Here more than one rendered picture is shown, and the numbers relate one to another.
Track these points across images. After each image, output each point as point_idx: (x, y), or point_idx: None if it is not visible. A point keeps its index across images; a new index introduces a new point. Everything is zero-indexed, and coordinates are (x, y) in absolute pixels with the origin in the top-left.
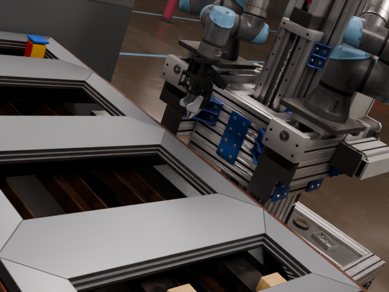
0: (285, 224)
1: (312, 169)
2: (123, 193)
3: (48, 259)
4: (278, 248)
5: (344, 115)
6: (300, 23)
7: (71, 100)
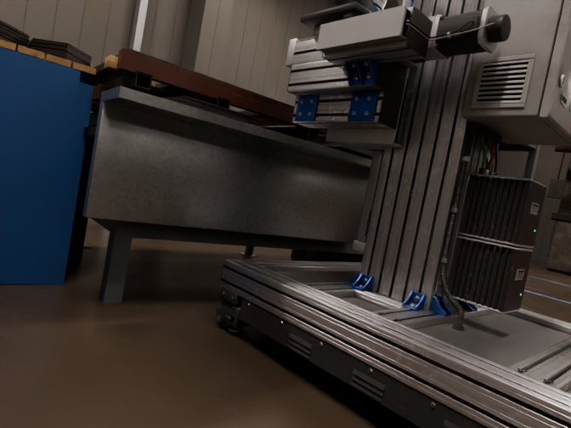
0: (212, 79)
1: (314, 73)
2: None
3: None
4: None
5: (333, 6)
6: None
7: (357, 154)
